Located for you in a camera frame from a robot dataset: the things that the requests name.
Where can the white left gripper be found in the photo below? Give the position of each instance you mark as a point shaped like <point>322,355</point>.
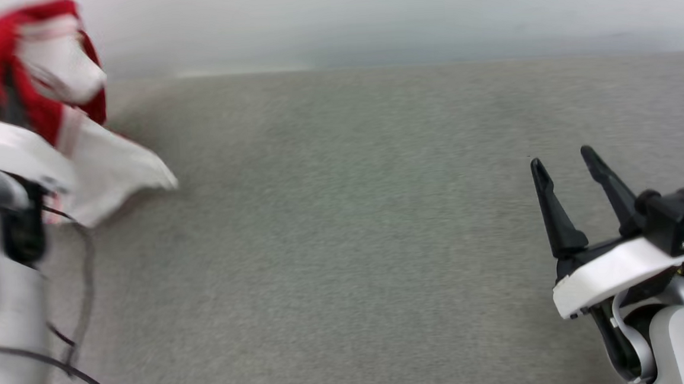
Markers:
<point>13,150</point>

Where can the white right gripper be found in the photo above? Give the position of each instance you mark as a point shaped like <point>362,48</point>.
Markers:
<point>614,270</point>

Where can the red and white jersey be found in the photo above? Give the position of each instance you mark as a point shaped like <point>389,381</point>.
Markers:
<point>103,165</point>

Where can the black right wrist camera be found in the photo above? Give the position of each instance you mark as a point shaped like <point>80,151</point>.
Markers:
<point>682,213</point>

